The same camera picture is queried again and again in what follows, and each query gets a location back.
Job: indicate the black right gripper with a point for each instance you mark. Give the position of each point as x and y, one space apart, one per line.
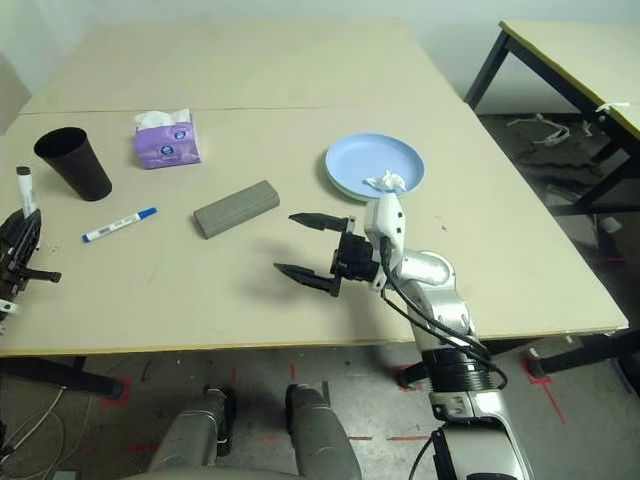
357 260

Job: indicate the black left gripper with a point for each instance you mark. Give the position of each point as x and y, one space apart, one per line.
15 280

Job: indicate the white marker black cap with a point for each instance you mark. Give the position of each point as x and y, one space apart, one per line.
26 192

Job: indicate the grey glasses case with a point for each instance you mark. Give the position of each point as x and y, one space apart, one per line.
235 210

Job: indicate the white tissue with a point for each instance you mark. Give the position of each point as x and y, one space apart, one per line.
387 181

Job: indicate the blue plastic plate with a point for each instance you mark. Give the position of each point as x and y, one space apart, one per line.
365 155

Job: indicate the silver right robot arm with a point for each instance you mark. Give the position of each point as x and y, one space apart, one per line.
430 270

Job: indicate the black plastic cup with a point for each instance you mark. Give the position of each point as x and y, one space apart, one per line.
70 165

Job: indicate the white marker blue cap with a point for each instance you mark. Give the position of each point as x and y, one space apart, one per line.
120 223

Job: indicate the black metal table foot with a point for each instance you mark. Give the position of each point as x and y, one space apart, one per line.
580 352
410 376
65 380

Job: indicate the purple tissue pack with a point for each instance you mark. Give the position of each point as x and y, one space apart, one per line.
167 145

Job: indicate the grey right robot leg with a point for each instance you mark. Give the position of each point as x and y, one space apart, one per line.
322 435

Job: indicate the grey robot leg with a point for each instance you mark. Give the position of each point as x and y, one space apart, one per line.
195 430
322 435

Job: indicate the grey left robot leg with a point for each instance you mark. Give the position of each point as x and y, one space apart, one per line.
195 430

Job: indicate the white floor debris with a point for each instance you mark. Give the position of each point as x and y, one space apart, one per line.
552 136

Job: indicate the small white floor object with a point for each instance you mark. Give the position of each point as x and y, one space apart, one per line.
612 223

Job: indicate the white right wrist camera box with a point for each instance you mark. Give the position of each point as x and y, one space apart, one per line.
387 220

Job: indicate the table with black metal frame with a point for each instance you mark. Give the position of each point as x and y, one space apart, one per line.
550 55

